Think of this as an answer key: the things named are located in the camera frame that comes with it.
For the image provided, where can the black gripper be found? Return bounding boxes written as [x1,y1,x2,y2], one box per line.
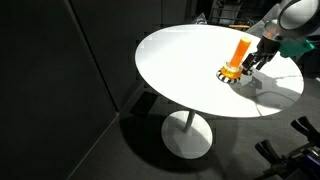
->
[242,37,280,75]

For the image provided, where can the orange ring holder post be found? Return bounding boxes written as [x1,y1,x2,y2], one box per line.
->
[216,37,252,84]

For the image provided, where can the white round table base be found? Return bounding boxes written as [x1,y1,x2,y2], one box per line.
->
[161,110,213,159]

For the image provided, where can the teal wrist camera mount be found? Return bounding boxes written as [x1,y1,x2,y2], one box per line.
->
[279,39,315,58]

